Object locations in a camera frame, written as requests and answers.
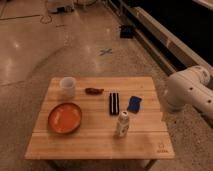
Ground small white bottle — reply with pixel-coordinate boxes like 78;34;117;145
116;111;130;137

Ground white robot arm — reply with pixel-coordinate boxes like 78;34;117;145
162;65;213;120

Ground black striped rectangular block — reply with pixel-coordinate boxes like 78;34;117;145
109;93;119;115

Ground clear plastic cup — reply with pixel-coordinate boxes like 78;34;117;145
59;77;76;98

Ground blue sponge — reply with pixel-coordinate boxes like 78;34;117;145
127;96;142;113

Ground brown sausage-shaped object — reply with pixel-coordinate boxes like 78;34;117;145
85;88;104;95

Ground orange round plate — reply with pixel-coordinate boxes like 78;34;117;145
47;103;82;134

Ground black box on floor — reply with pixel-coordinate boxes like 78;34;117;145
120;25;134;38

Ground wooden folding table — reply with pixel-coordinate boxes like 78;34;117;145
24;76;176;171

